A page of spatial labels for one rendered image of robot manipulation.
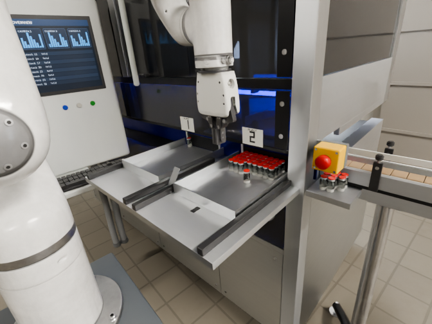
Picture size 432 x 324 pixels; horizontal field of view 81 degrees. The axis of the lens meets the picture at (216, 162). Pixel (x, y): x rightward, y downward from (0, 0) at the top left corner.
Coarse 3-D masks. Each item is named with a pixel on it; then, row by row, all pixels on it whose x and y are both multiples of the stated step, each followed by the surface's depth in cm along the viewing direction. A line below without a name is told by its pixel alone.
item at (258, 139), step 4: (244, 128) 86; (248, 128) 85; (244, 132) 87; (248, 132) 86; (256, 132) 83; (260, 132) 82; (244, 136) 88; (248, 136) 86; (256, 136) 84; (260, 136) 83; (244, 140) 88; (248, 140) 87; (252, 140) 86; (256, 140) 85; (260, 140) 83; (248, 144) 88; (252, 144) 86; (256, 144) 85; (260, 144) 84
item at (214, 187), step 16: (224, 160) 98; (192, 176) 87; (208, 176) 91; (224, 176) 90; (240, 176) 89; (256, 176) 88; (176, 192) 82; (192, 192) 75; (208, 192) 81; (224, 192) 80; (240, 192) 79; (256, 192) 78; (208, 208) 72; (224, 208) 67; (240, 208) 66
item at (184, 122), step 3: (180, 117) 109; (183, 117) 108; (183, 120) 108; (186, 120) 107; (189, 120) 106; (192, 120) 104; (183, 123) 109; (186, 123) 107; (189, 123) 106; (192, 123) 105; (183, 126) 110; (186, 126) 108; (189, 126) 107; (192, 126) 105; (183, 129) 110; (186, 129) 109; (189, 129) 108; (192, 129) 106
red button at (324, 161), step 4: (320, 156) 68; (324, 156) 68; (316, 160) 69; (320, 160) 68; (324, 160) 67; (328, 160) 67; (316, 164) 69; (320, 164) 68; (324, 164) 67; (328, 164) 67; (320, 168) 69; (324, 168) 68
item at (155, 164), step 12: (168, 144) 118; (180, 144) 124; (132, 156) 106; (144, 156) 110; (156, 156) 113; (168, 156) 112; (180, 156) 111; (192, 156) 110; (204, 156) 101; (216, 156) 106; (132, 168) 99; (144, 168) 102; (156, 168) 101; (168, 168) 100; (180, 168) 93; (156, 180) 88
